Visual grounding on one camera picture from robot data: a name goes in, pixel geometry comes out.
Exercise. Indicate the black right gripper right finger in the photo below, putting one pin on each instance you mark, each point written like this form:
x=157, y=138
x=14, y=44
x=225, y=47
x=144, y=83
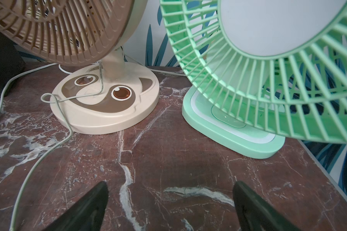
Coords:
x=255, y=214

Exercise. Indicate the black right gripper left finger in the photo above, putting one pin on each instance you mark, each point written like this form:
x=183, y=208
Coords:
x=87, y=214

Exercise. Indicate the beige raccoon desk fan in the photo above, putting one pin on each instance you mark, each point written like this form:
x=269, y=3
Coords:
x=107, y=94

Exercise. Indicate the green desk fan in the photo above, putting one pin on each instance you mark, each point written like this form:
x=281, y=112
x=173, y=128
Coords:
x=262, y=71

